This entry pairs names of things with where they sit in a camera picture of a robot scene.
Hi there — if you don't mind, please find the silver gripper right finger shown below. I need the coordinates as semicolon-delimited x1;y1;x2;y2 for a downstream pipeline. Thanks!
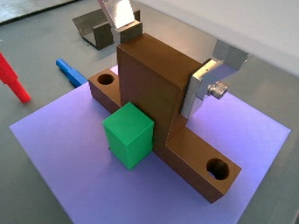
182;40;250;118

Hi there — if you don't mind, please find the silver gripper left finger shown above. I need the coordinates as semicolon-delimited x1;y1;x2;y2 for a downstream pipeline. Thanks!
98;0;143;45

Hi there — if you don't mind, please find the brown T-shaped block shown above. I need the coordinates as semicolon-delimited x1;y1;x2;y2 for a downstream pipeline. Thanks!
88;34;241;202

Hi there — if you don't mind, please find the purple base board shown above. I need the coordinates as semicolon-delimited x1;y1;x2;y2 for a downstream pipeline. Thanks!
8;64;293;224

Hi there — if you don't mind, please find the green U-shaped block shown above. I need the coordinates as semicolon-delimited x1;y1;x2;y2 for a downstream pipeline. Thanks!
103;102;155;170

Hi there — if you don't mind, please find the blue peg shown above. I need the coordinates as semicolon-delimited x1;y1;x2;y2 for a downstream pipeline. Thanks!
56;59;88;88

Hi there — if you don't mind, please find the red peg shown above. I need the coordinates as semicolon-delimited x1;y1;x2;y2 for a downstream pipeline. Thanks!
0;53;31;103

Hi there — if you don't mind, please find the black U-shaped bracket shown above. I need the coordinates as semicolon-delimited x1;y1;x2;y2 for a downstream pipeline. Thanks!
72;10;143;50

